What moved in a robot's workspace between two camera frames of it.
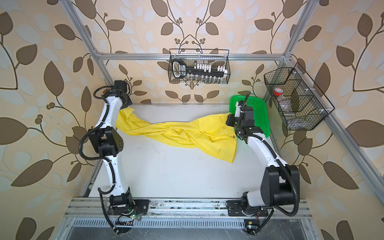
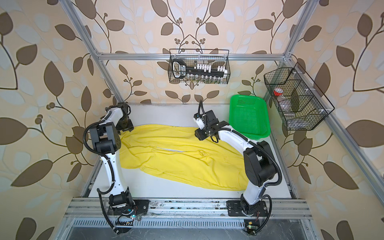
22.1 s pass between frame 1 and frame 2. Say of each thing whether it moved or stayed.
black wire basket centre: stayed
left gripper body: moved
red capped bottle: stayed
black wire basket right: stayed
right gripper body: moved
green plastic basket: stayed
